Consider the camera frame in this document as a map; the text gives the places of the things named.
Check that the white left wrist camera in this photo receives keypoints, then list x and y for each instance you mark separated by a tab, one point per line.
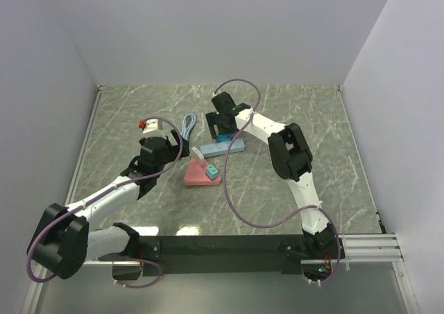
152	128

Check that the teal USB charger plug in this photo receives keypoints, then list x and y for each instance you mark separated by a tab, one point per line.
211	172

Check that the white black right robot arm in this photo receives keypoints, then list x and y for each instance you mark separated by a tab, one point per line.
291	160

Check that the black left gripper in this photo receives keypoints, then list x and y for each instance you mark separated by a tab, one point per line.
173	148

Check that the white plug adapter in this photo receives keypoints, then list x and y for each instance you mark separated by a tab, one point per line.
197	155

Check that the blue plug adapter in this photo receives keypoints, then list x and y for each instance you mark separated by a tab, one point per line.
224	138

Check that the light blue power strip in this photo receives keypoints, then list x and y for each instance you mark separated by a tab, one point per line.
221	148

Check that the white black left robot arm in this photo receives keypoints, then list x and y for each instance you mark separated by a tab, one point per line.
66	236

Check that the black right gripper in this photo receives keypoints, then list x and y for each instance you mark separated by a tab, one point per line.
212	120

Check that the pink triangular power strip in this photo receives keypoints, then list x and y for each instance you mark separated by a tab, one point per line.
195	175

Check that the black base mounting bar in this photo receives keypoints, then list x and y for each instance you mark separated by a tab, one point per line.
286	254

